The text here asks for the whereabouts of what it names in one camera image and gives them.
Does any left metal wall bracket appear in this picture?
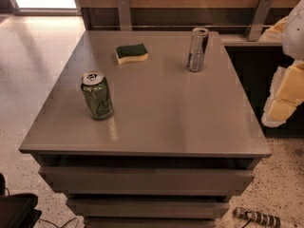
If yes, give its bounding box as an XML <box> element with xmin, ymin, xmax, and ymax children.
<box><xmin>117</xmin><ymin>0</ymin><xmax>132</xmax><ymax>30</ymax></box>

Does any metal wall bracket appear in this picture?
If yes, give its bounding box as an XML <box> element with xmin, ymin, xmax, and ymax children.
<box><xmin>117</xmin><ymin>0</ymin><xmax>132</xmax><ymax>30</ymax></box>
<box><xmin>246</xmin><ymin>0</ymin><xmax>274</xmax><ymax>42</ymax></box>

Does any black object bottom left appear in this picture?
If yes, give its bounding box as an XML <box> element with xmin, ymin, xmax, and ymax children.
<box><xmin>0</xmin><ymin>174</ymin><xmax>42</xmax><ymax>228</ymax></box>

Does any black cable on floor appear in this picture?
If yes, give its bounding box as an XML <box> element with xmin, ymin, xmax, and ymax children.
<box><xmin>38</xmin><ymin>217</ymin><xmax>80</xmax><ymax>228</ymax></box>

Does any silver blue redbull can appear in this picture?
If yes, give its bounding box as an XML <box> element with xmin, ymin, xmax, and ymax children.
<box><xmin>187</xmin><ymin>28</ymin><xmax>209</xmax><ymax>72</ymax></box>

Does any green soda can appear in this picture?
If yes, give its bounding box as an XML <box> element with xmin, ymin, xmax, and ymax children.
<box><xmin>81</xmin><ymin>70</ymin><xmax>113</xmax><ymax>120</ymax></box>

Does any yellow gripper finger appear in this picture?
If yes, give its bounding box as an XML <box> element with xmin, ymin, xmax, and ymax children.
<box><xmin>261</xmin><ymin>60</ymin><xmax>304</xmax><ymax>127</ymax></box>
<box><xmin>260</xmin><ymin>17</ymin><xmax>287</xmax><ymax>42</ymax></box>

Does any grey drawer cabinet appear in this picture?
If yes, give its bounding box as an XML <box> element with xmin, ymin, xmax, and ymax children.
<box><xmin>20</xmin><ymin>31</ymin><xmax>271</xmax><ymax>228</ymax></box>

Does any right metal wall bracket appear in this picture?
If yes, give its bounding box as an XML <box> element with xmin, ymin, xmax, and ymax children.
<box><xmin>246</xmin><ymin>0</ymin><xmax>274</xmax><ymax>42</ymax></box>

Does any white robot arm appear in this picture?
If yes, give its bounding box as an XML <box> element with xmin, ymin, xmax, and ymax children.
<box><xmin>261</xmin><ymin>0</ymin><xmax>304</xmax><ymax>127</ymax></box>

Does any power strip on floor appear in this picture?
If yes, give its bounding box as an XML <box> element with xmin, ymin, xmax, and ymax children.
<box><xmin>233</xmin><ymin>207</ymin><xmax>282</xmax><ymax>228</ymax></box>

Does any green yellow sponge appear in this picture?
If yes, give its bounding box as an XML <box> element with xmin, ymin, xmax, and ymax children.
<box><xmin>115</xmin><ymin>44</ymin><xmax>148</xmax><ymax>65</ymax></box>

